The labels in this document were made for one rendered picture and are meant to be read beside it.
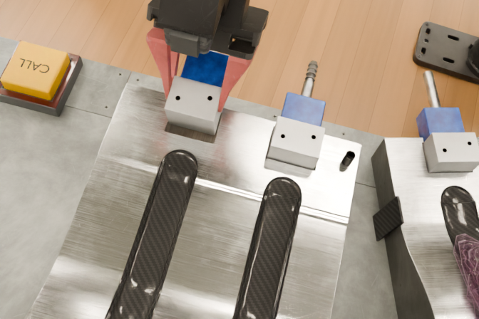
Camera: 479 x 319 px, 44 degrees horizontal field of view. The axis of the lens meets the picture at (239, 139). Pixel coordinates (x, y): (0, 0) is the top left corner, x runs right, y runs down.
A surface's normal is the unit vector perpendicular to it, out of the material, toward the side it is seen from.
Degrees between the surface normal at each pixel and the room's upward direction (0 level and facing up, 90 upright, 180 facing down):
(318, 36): 0
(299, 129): 0
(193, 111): 13
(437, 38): 0
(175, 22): 58
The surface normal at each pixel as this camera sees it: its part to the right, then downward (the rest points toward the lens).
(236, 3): -0.17, 0.49
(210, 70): 0.03, -0.25
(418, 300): -1.00, 0.01
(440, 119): 0.08, -0.45
